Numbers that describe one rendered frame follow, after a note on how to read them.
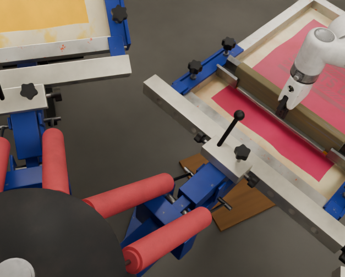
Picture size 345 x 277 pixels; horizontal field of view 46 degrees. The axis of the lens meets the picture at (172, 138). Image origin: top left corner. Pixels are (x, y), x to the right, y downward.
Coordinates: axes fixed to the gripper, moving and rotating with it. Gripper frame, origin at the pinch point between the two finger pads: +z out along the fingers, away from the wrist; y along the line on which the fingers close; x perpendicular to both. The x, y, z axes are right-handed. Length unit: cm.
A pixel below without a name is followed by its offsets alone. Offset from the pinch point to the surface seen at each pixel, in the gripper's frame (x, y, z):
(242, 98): 13.3, -1.6, 6.1
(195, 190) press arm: -0.7, -41.4, -2.5
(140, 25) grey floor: 141, 77, 102
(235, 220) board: -1, 11, 99
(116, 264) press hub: -8, -73, -30
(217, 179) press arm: -2.3, -35.1, -2.5
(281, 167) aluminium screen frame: -10.9, -15.9, 2.5
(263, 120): 3.3, -3.6, 6.0
